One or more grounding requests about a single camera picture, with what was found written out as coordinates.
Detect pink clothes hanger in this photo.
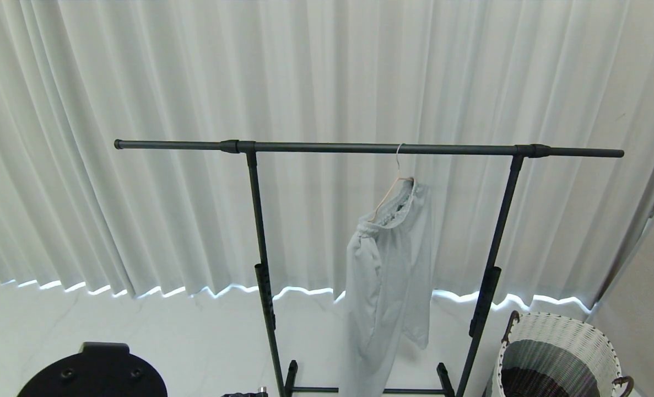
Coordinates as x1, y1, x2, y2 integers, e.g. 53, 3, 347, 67
371, 143, 417, 222

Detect pale grey shorts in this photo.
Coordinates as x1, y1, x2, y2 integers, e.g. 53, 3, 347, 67
339, 178, 434, 397

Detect black clothes rack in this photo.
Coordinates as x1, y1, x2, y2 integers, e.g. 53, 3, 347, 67
113, 139, 625, 397

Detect white laundry basket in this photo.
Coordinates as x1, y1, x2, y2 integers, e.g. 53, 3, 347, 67
491, 310, 635, 397

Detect white curtain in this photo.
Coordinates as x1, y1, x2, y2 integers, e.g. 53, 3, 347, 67
0, 0, 654, 316

